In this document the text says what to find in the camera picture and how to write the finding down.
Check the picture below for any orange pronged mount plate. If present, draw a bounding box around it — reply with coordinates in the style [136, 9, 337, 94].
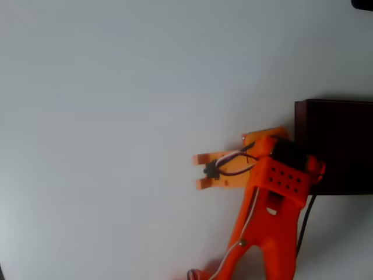
[192, 150, 257, 192]

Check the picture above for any white red black servo cable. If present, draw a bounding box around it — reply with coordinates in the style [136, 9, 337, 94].
[202, 142, 260, 181]

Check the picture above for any dark brown box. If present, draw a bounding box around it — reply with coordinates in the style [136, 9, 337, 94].
[294, 99, 373, 197]

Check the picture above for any black object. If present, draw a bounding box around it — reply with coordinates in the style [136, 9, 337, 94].
[350, 0, 373, 12]

